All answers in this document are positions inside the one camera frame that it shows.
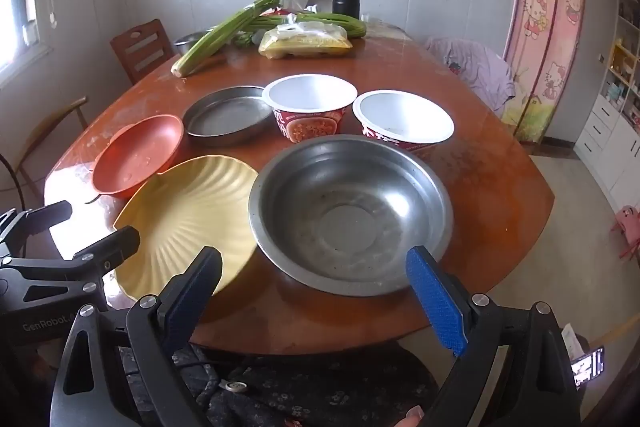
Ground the white shelf cabinet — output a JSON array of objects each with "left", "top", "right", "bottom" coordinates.
[{"left": 574, "top": 0, "right": 640, "bottom": 208}]

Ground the phone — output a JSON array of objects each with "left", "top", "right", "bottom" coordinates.
[{"left": 571, "top": 346, "right": 606, "bottom": 389}]

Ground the window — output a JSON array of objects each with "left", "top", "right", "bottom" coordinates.
[{"left": 0, "top": 0, "right": 53, "bottom": 82}]

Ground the purple cloth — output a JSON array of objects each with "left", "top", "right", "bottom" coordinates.
[{"left": 425, "top": 37, "right": 516, "bottom": 118}]

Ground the yellow food packet bag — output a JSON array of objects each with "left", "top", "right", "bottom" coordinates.
[{"left": 259, "top": 22, "right": 353, "bottom": 59}]

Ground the round steel plate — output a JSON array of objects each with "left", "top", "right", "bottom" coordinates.
[{"left": 182, "top": 86, "right": 275, "bottom": 148}]

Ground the orange plastic plate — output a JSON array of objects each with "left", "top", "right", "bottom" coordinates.
[{"left": 92, "top": 114, "right": 185, "bottom": 198}]

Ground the person's dark floral clothing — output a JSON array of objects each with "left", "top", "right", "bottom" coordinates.
[{"left": 115, "top": 342, "right": 441, "bottom": 427}]

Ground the small steel bowl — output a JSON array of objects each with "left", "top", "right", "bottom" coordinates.
[{"left": 174, "top": 31, "right": 213, "bottom": 55}]

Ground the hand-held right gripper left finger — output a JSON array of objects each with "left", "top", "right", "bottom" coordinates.
[{"left": 50, "top": 247, "right": 223, "bottom": 427}]

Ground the wooden slat-back chair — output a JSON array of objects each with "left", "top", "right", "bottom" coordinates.
[{"left": 110, "top": 19, "right": 176, "bottom": 85}]

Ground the pink plastic stool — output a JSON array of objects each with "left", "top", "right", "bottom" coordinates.
[{"left": 610, "top": 204, "right": 640, "bottom": 260}]

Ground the celery bunch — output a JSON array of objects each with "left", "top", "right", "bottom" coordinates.
[{"left": 171, "top": 0, "right": 281, "bottom": 78}]

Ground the large steel bowl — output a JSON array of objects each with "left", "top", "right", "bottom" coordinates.
[{"left": 248, "top": 134, "right": 455, "bottom": 297}]

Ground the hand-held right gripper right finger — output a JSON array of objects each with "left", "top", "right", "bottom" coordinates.
[{"left": 406, "top": 246, "right": 581, "bottom": 427}]

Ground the yellow shell-shaped plate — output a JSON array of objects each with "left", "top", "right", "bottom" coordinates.
[{"left": 112, "top": 155, "right": 261, "bottom": 303}]

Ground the green vegetable stalk bundle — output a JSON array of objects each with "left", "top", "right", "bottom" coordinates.
[{"left": 235, "top": 11, "right": 368, "bottom": 48}]

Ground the wooden armchair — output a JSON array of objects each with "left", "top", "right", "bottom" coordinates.
[{"left": 0, "top": 96, "right": 91, "bottom": 192}]

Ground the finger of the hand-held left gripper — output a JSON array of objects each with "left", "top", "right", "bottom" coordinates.
[
  {"left": 0, "top": 201, "right": 73, "bottom": 258},
  {"left": 0, "top": 228, "right": 141, "bottom": 304}
]

